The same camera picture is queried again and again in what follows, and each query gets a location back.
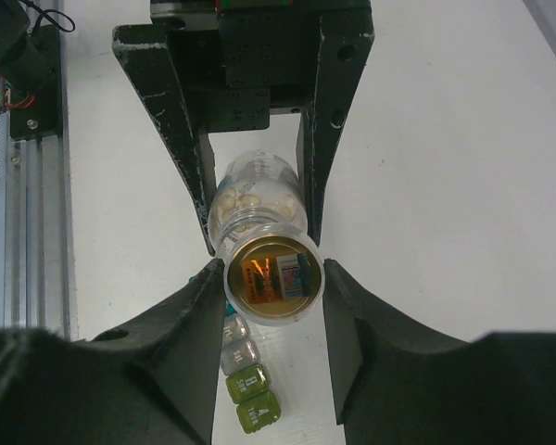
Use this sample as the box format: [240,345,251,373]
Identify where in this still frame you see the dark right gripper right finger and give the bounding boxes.
[323,260,556,444]

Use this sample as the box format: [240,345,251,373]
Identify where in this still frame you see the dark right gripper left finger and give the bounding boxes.
[0,260,225,444]

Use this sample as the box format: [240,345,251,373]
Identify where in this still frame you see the multicolour weekly pill organizer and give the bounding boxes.
[220,299,282,434]

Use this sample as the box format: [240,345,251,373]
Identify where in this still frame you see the clear bottle lid gold inside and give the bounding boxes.
[223,222,325,326]

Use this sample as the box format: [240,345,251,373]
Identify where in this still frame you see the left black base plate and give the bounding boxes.
[0,25,63,141]

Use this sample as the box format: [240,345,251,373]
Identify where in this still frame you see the clear pill bottle with capsules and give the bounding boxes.
[208,150,308,260]

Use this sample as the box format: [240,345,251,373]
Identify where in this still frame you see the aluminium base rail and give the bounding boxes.
[0,0,73,342]

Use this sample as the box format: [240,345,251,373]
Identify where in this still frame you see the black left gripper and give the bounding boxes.
[112,1,374,255]

